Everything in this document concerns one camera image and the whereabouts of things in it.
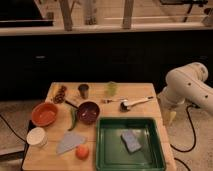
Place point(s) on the blue sponge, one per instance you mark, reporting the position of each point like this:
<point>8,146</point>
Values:
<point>130,141</point>

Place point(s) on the orange bowl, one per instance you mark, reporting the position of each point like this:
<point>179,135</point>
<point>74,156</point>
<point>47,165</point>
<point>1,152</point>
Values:
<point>44,114</point>

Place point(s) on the orange fruit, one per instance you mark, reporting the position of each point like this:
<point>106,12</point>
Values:
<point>82,152</point>

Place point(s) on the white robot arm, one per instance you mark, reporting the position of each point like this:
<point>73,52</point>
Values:
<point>185,83</point>

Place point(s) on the white cup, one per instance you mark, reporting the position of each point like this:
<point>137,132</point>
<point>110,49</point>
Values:
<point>37,137</point>

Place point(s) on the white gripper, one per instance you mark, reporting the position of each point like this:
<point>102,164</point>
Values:
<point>168,103</point>

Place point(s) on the green plastic tray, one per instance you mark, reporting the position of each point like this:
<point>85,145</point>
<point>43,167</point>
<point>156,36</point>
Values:
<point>112,153</point>

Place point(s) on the white handled dish brush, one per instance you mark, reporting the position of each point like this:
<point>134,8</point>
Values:
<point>127,105</point>

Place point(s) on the light blue cloth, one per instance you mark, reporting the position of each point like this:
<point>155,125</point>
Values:
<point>69,141</point>

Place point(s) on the green chili pepper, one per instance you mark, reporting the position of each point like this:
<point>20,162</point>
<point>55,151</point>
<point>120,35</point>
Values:
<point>73,113</point>

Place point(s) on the dark metal cup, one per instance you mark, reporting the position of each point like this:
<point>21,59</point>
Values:
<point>84,90</point>

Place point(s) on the black spoon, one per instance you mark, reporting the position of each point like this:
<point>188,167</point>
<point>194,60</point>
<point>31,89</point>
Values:
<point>69,103</point>

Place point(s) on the green translucent cup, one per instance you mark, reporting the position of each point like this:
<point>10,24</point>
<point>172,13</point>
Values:
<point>111,89</point>

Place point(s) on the purple bowl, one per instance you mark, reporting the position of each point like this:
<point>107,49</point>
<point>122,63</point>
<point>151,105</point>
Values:
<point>88,112</point>

